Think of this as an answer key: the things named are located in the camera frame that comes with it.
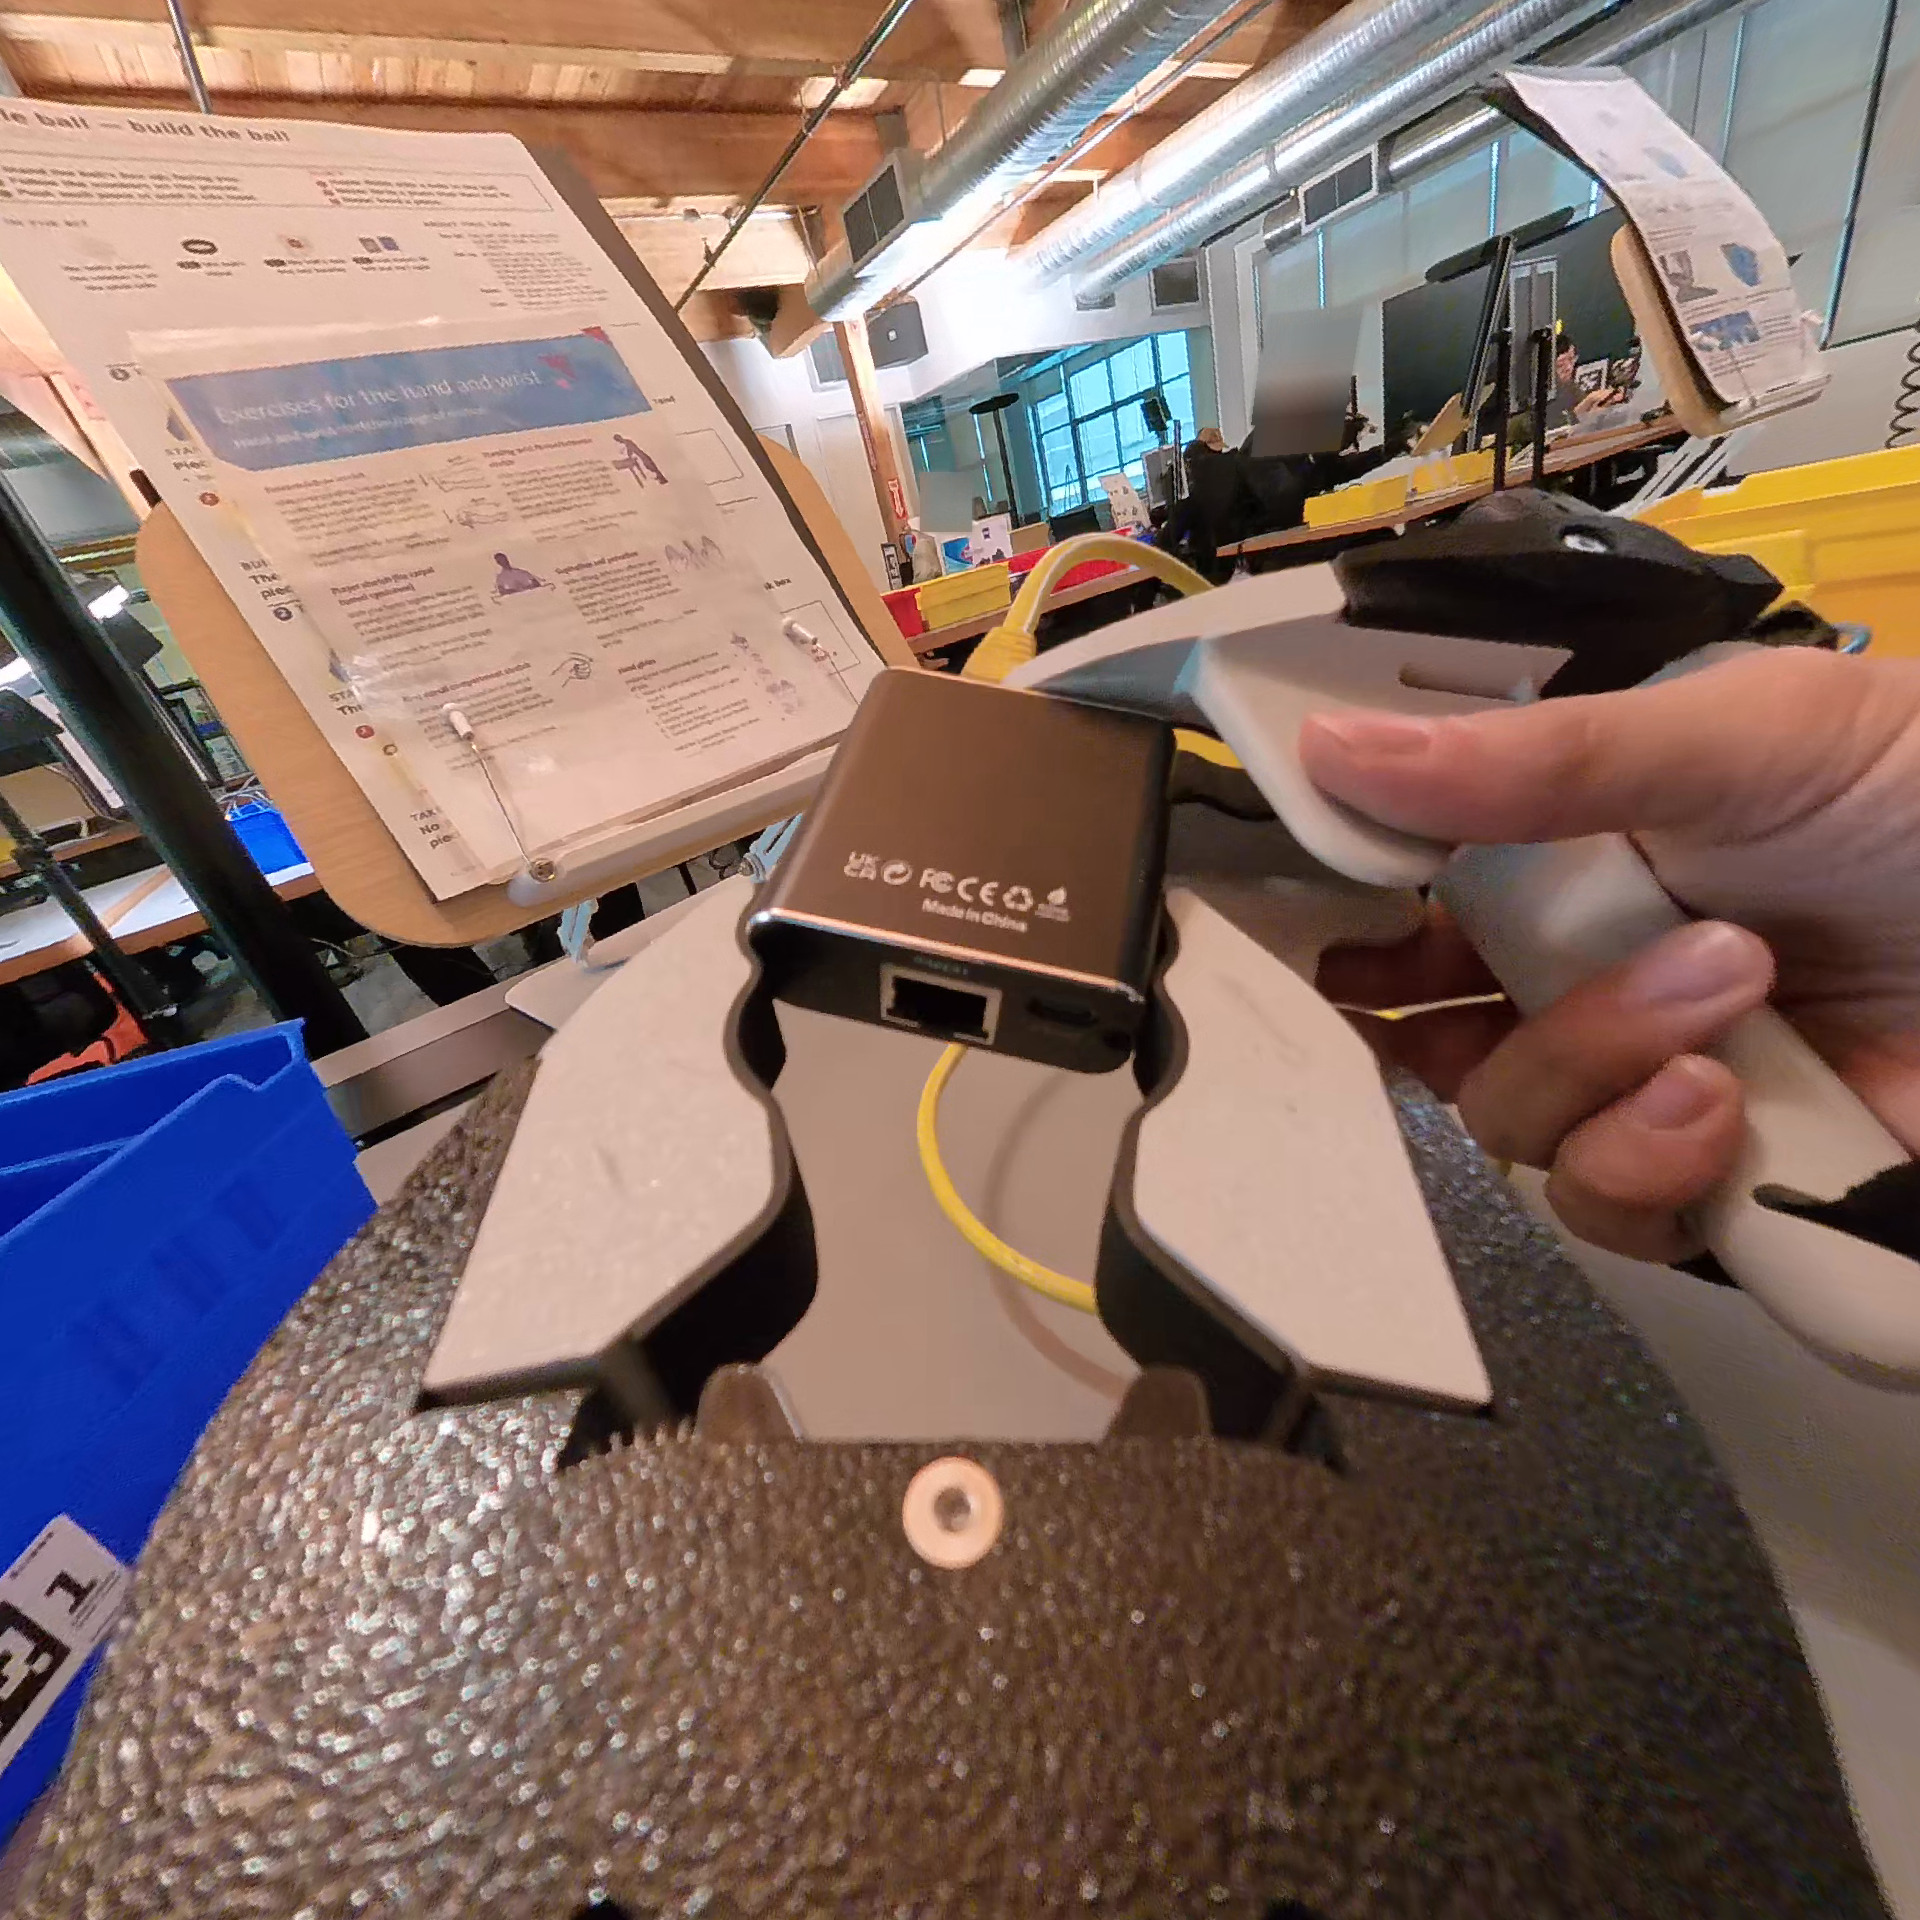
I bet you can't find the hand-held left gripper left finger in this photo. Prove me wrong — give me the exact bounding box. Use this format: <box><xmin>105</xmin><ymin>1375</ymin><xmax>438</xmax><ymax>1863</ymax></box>
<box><xmin>417</xmin><ymin>883</ymin><xmax>822</xmax><ymax>1405</ymax></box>

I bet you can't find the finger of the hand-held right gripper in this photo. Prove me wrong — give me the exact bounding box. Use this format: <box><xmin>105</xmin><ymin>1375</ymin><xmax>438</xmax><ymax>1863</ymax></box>
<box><xmin>1000</xmin><ymin>566</ymin><xmax>1356</xmax><ymax>705</ymax></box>

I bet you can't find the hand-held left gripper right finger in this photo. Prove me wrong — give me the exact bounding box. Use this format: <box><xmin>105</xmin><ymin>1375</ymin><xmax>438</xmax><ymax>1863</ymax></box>
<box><xmin>1094</xmin><ymin>885</ymin><xmax>1494</xmax><ymax>1425</ymax></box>

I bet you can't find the yellow ethernet cable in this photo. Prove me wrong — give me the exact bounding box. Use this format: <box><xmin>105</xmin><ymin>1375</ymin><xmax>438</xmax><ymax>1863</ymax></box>
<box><xmin>920</xmin><ymin>537</ymin><xmax>1508</xmax><ymax>1319</ymax></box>

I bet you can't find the black network splitter box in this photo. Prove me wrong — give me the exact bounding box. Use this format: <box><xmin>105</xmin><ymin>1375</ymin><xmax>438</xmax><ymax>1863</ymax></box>
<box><xmin>744</xmin><ymin>667</ymin><xmax>1180</xmax><ymax>1075</ymax></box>

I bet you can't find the grey desk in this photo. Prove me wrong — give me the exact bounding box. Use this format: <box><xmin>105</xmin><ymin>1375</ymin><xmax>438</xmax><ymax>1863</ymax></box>
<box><xmin>316</xmin><ymin>839</ymin><xmax>1920</xmax><ymax>1920</ymax></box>

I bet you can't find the person's right hand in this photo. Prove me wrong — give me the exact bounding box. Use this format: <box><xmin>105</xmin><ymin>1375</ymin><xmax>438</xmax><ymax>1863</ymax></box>
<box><xmin>1297</xmin><ymin>645</ymin><xmax>1920</xmax><ymax>1265</ymax></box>

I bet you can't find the large yellow plastic bin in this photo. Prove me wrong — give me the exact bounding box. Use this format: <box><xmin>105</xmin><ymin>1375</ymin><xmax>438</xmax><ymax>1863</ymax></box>
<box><xmin>1628</xmin><ymin>448</ymin><xmax>1920</xmax><ymax>663</ymax></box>

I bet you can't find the wooden document stand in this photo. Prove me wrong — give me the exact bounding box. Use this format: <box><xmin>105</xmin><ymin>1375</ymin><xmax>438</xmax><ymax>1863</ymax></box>
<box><xmin>1476</xmin><ymin>66</ymin><xmax>1835</xmax><ymax>442</ymax></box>
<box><xmin>0</xmin><ymin>112</ymin><xmax>923</xmax><ymax>992</ymax></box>

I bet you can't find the black tripod pole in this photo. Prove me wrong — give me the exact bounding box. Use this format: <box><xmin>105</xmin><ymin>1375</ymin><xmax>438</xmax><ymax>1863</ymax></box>
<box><xmin>0</xmin><ymin>481</ymin><xmax>369</xmax><ymax>1058</ymax></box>

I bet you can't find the silver ventilation duct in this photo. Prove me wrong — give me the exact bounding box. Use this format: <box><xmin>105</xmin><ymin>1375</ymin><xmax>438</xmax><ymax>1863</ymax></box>
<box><xmin>1036</xmin><ymin>0</ymin><xmax>1742</xmax><ymax>303</ymax></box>
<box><xmin>809</xmin><ymin>0</ymin><xmax>1249</xmax><ymax>318</ymax></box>

